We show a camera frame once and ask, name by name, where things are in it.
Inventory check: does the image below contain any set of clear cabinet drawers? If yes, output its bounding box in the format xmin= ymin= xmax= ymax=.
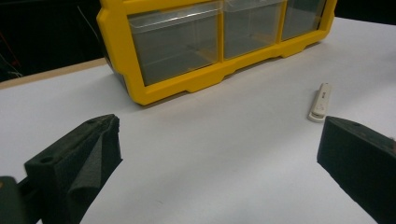
xmin=127 ymin=0 xmax=328 ymax=87

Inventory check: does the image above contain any yellow black drawer organizer cabinet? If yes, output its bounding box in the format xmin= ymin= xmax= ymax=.
xmin=96 ymin=0 xmax=339 ymax=106

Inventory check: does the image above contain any white nail clipper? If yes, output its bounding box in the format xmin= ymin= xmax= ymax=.
xmin=307 ymin=82 xmax=332 ymax=123

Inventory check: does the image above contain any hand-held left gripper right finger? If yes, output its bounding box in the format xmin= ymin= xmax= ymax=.
xmin=317 ymin=116 xmax=396 ymax=224

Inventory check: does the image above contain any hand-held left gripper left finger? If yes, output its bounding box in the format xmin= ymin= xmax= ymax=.
xmin=23 ymin=113 xmax=123 ymax=224

